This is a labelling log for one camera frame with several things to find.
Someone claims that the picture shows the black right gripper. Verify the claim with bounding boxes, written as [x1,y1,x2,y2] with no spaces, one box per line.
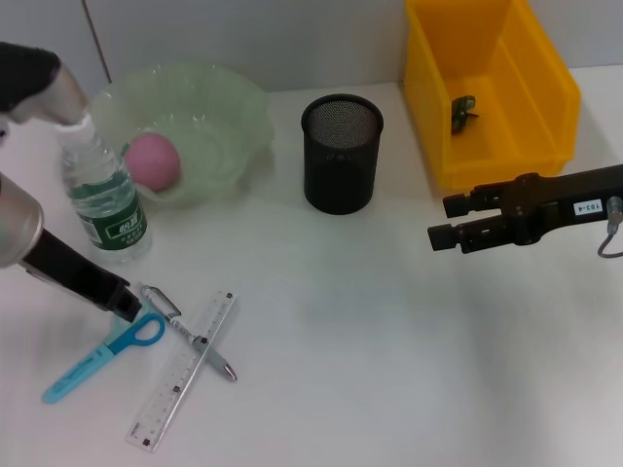
[426,163,623,254]

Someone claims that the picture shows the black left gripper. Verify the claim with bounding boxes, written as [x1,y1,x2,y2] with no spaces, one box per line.
[21,228,143,322]

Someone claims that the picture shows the blue scissors with sheath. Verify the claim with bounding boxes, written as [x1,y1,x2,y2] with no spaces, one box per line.
[41,311,166,405]

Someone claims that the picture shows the clear water bottle green label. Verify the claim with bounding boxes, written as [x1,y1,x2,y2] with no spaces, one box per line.
[54,114,154,267]

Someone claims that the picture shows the transparent plastic ruler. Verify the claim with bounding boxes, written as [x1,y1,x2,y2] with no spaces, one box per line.
[125,290,240,447]

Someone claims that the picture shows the green plastic wrapper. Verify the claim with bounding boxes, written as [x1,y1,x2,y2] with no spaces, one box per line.
[449,93,481,135]

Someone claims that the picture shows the pink peach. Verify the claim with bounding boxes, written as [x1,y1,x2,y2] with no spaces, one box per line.
[122,133,183,193]

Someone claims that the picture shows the silver ballpoint pen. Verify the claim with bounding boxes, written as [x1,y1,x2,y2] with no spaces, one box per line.
[139,284,239,382]

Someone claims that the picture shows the black mesh pen holder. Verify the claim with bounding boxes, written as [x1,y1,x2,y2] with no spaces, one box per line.
[300,92,385,216]

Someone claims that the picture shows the green glass fruit plate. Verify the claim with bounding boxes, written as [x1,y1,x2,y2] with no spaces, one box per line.
[89,59,275,206]

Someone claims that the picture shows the yellow plastic bin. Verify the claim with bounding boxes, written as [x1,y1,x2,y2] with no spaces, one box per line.
[402,0,582,192]

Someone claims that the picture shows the right gripper cable with connector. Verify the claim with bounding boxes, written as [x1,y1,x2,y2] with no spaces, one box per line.
[597,195,623,260]

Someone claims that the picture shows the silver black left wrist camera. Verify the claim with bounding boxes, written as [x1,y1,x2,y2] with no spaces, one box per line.
[0,41,93,130]

